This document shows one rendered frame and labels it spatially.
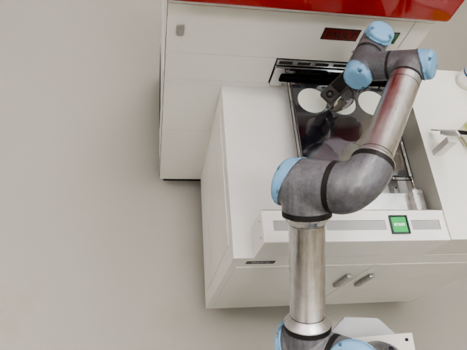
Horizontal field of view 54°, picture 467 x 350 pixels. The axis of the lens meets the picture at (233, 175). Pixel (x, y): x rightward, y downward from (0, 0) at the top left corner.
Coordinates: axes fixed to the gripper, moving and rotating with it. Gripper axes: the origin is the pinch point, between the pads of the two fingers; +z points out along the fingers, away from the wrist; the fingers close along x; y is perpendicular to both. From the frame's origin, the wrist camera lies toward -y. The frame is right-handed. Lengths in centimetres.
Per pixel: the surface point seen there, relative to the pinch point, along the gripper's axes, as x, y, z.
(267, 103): 18.7, -8.1, 9.7
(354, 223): -30.3, -28.7, -3.8
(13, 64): 153, -42, 92
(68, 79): 128, -26, 92
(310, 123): 1.4, -8.6, 1.9
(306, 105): 7.2, -4.1, 1.8
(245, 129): 16.0, -22.2, 9.8
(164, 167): 46, -29, 72
